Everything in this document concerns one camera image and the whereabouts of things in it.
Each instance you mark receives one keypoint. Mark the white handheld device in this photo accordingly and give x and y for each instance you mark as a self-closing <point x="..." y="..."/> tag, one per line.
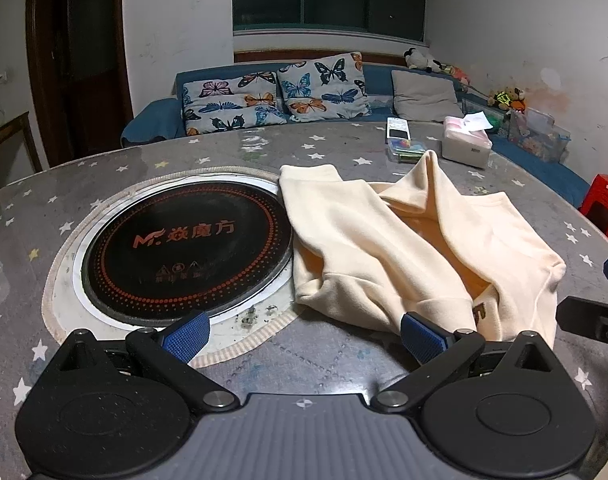
<point x="397" y="130"/>

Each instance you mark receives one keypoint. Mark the black round induction cooktop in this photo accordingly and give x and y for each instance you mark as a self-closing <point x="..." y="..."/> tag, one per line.
<point x="186" y="250"/>

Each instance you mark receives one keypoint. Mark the black and white plush toy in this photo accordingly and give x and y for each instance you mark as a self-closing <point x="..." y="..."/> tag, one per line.
<point x="421" y="60"/>

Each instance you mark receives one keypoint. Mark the wide butterfly print cushion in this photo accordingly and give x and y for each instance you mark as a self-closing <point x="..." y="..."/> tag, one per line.
<point x="233" y="102"/>

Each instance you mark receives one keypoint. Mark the pink plush toy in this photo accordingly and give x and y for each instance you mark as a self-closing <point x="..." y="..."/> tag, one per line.
<point x="456" y="75"/>

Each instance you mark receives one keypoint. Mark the square butterfly print cushion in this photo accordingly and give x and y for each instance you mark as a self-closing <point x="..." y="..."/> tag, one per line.
<point x="321" y="87"/>

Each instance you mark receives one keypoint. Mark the cream sweatshirt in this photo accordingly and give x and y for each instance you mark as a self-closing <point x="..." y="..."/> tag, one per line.
<point x="409" y="245"/>

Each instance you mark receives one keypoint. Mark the red plastic stool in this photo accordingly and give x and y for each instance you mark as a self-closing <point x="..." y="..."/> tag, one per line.
<point x="604" y="205"/>

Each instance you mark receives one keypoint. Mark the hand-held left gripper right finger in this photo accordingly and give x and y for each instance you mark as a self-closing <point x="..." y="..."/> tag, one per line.
<point x="424" y="339"/>

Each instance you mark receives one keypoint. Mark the small clear plastic box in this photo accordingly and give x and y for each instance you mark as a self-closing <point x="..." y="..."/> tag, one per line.
<point x="408" y="151"/>

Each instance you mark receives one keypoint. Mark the plain grey cushion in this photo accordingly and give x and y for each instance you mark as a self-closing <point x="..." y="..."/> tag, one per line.
<point x="424" y="95"/>

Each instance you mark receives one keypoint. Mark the dark wooden door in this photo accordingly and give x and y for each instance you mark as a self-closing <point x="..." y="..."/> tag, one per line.
<point x="78" y="60"/>

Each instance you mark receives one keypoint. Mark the blue sofa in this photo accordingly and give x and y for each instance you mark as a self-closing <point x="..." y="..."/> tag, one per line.
<point x="153" y="120"/>

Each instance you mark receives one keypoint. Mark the grey star-print tablecloth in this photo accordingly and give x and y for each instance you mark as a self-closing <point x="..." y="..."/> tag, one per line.
<point x="334" y="357"/>

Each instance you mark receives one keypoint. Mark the clear toy storage box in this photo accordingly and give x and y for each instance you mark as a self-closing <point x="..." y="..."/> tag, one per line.
<point x="539" y="135"/>

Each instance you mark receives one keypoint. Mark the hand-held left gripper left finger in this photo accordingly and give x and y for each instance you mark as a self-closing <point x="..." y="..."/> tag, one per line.
<point x="186" y="336"/>

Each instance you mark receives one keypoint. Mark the orange and yellow plush toys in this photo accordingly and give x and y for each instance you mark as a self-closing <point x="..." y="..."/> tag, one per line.
<point x="506" y="97"/>

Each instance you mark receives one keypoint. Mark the white tissue box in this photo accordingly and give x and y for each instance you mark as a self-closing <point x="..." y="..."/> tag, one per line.
<point x="466" y="147"/>

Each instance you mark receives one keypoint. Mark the wooden side table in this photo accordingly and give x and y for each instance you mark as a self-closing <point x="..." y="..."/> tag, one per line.
<point x="31" y="140"/>

